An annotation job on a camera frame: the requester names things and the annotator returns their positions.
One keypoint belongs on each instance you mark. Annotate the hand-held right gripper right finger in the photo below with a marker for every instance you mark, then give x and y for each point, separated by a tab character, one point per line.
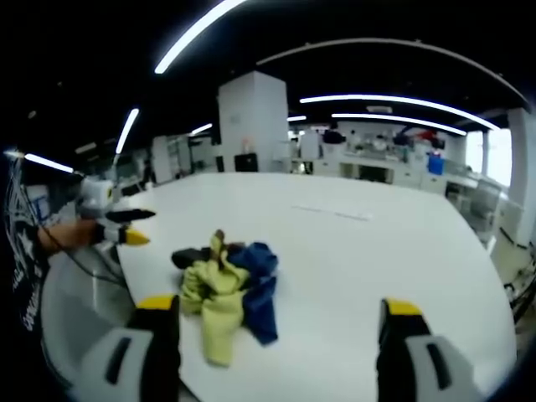
423	356

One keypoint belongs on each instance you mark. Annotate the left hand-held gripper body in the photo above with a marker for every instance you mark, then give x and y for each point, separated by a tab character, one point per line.
95	194

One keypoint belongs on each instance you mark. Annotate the short ceiling light strip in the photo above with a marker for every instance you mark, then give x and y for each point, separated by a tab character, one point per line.
201	129

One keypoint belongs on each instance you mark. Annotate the yellow blue black garment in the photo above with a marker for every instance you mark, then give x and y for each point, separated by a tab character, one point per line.
222	289

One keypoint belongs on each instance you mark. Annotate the white square pillar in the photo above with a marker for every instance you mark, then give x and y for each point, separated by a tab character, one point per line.
253	117

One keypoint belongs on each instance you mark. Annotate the person's left hand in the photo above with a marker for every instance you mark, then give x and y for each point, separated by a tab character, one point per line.
73	234

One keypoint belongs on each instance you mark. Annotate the black cabinet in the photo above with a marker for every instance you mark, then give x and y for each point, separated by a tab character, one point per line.
245	162

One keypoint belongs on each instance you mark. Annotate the blue box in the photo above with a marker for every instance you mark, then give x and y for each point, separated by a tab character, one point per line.
435	164

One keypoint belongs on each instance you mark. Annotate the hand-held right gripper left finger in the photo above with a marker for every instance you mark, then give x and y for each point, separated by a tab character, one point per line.
125	356

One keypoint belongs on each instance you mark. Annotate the long ceiling light strip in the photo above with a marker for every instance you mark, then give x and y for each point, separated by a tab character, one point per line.
398	119
127	130
48	162
398	100
197	33

